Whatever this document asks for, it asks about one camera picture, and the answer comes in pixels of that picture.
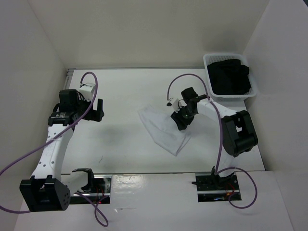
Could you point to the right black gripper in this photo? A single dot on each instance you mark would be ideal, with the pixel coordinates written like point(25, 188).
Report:
point(177, 117)

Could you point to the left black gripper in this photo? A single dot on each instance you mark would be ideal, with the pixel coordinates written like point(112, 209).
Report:
point(95, 115)

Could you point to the white skirt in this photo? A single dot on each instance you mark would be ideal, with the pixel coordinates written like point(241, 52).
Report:
point(163, 130)

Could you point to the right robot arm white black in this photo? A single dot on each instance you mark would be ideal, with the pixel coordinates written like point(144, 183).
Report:
point(236, 131)

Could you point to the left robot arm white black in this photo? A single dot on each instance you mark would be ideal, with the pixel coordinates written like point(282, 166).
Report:
point(45, 190)

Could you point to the black skirt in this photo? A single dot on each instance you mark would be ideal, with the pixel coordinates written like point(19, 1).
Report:
point(229, 77)

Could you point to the white plastic laundry basket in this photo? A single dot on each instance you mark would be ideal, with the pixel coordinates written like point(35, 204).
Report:
point(210, 58)

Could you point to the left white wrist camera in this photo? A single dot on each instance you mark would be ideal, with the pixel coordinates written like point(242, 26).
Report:
point(87, 91)

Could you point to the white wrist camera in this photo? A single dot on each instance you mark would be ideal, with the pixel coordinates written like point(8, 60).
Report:
point(87, 91)
point(175, 103)

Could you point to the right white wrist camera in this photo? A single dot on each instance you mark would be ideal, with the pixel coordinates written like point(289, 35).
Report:
point(175, 103)

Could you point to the aluminium table edge rail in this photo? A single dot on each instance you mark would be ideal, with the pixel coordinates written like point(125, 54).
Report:
point(60, 131)

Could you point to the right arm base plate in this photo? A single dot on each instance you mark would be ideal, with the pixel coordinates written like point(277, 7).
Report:
point(216, 189)

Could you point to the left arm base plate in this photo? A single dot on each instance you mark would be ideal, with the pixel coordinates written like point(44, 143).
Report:
point(100, 191)

